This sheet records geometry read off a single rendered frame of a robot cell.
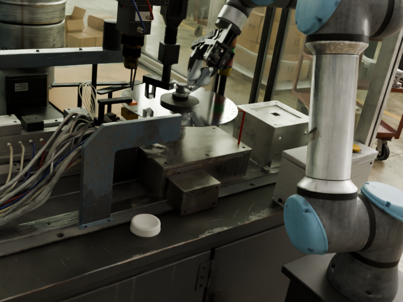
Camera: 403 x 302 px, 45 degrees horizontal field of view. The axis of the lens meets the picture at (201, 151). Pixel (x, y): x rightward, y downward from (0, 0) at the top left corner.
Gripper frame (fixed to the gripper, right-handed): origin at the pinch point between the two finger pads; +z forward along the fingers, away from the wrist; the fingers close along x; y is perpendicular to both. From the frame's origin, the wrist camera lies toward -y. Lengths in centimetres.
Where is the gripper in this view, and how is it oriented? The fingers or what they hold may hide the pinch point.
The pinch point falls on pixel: (189, 87)
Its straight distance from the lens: 139.9
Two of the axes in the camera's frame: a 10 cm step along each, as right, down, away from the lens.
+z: -4.9, 8.7, 0.0
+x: 7.5, 4.1, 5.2
